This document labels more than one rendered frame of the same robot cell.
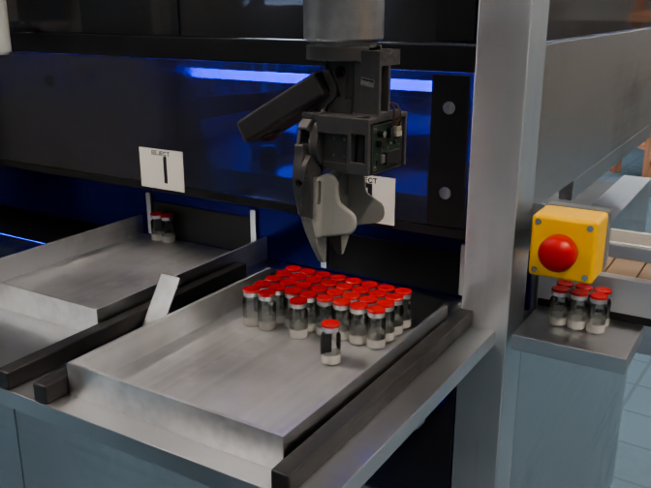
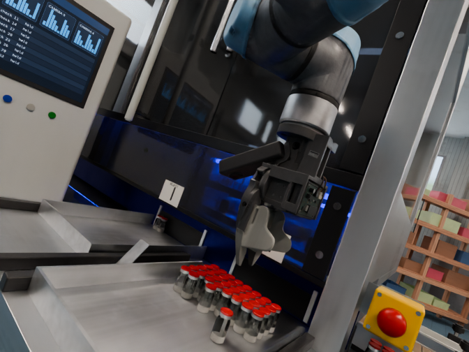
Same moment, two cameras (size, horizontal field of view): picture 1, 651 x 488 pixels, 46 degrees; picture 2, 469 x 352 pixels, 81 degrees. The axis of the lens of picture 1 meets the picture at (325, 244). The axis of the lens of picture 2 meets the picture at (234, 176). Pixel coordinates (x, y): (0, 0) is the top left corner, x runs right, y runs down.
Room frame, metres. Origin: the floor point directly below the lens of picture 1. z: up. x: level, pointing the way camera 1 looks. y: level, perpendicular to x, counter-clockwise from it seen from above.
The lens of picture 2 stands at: (0.34, 0.02, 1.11)
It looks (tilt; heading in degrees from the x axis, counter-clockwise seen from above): 1 degrees up; 5
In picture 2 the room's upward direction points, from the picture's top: 21 degrees clockwise
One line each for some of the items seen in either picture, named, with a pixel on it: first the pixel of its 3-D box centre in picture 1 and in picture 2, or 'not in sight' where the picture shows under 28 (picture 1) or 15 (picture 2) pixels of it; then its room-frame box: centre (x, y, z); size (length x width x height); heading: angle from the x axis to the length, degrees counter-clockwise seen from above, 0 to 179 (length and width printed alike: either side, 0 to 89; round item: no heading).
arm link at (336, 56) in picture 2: not in sight; (323, 69); (0.75, -0.01, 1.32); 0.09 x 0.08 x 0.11; 116
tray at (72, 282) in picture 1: (123, 264); (129, 230); (1.04, 0.29, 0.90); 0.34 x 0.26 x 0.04; 149
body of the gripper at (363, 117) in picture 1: (350, 109); (292, 172); (0.74, -0.02, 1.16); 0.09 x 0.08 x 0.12; 55
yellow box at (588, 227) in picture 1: (569, 241); (393, 316); (0.84, -0.28, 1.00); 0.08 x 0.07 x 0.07; 149
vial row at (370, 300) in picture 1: (326, 307); (226, 297); (0.86, 0.00, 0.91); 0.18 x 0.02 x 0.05; 58
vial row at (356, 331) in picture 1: (317, 313); (218, 299); (0.84, 0.01, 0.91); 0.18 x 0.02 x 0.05; 58
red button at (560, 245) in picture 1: (558, 252); (391, 321); (0.80, -0.25, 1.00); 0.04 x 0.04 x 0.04; 59
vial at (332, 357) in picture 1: (330, 343); (221, 325); (0.76, -0.01, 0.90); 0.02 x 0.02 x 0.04
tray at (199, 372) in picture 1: (273, 346); (183, 311); (0.77, 0.06, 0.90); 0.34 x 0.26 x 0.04; 148
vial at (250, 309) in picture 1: (251, 306); (182, 279); (0.86, 0.09, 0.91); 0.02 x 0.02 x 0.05
